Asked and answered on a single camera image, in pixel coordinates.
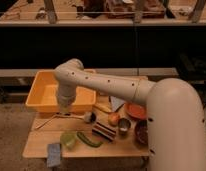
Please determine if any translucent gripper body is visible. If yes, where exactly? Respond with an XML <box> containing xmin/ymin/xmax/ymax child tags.
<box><xmin>59</xmin><ymin>101</ymin><xmax>73</xmax><ymax>114</ymax></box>

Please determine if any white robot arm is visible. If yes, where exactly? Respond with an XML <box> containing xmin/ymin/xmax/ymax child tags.
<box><xmin>54</xmin><ymin>59</ymin><xmax>206</xmax><ymax>171</ymax></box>

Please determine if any green plastic cup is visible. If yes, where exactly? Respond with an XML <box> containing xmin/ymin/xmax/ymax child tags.
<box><xmin>60</xmin><ymin>132</ymin><xmax>76</xmax><ymax>149</ymax></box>

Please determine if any small metal cup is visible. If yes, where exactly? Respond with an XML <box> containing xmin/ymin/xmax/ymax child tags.
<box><xmin>118</xmin><ymin>118</ymin><xmax>131</xmax><ymax>135</ymax></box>

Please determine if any yellow plastic bin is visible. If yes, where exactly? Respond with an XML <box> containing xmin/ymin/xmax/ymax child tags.
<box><xmin>26</xmin><ymin>70</ymin><xmax>96</xmax><ymax>113</ymax></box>

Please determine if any dish brush with black head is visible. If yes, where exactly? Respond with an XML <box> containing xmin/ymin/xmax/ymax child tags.
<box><xmin>66</xmin><ymin>112</ymin><xmax>96</xmax><ymax>123</ymax></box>

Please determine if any banana toy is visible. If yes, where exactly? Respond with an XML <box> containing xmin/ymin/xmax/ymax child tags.
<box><xmin>94</xmin><ymin>103</ymin><xmax>112</xmax><ymax>113</ymax></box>

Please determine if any striped brown block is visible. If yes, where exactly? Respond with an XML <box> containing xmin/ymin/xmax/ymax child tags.
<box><xmin>92</xmin><ymin>122</ymin><xmax>116</xmax><ymax>142</ymax></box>

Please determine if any blue sponge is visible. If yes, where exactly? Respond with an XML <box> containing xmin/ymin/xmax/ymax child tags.
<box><xmin>47</xmin><ymin>143</ymin><xmax>61</xmax><ymax>167</ymax></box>

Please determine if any green cucumber toy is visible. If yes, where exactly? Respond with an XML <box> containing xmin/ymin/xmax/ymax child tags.
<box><xmin>77</xmin><ymin>132</ymin><xmax>103</xmax><ymax>148</ymax></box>

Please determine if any peach apple toy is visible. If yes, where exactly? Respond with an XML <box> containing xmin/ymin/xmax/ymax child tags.
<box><xmin>108</xmin><ymin>113</ymin><xmax>120</xmax><ymax>126</ymax></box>

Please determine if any wooden board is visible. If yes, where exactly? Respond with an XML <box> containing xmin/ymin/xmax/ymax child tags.
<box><xmin>22</xmin><ymin>75</ymin><xmax>151</xmax><ymax>159</ymax></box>

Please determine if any orange plate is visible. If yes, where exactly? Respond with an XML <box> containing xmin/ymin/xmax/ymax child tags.
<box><xmin>124</xmin><ymin>103</ymin><xmax>146</xmax><ymax>120</ymax></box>

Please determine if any dark brown bowl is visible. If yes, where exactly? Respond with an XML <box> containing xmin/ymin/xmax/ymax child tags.
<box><xmin>134</xmin><ymin>120</ymin><xmax>148</xmax><ymax>145</ymax></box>

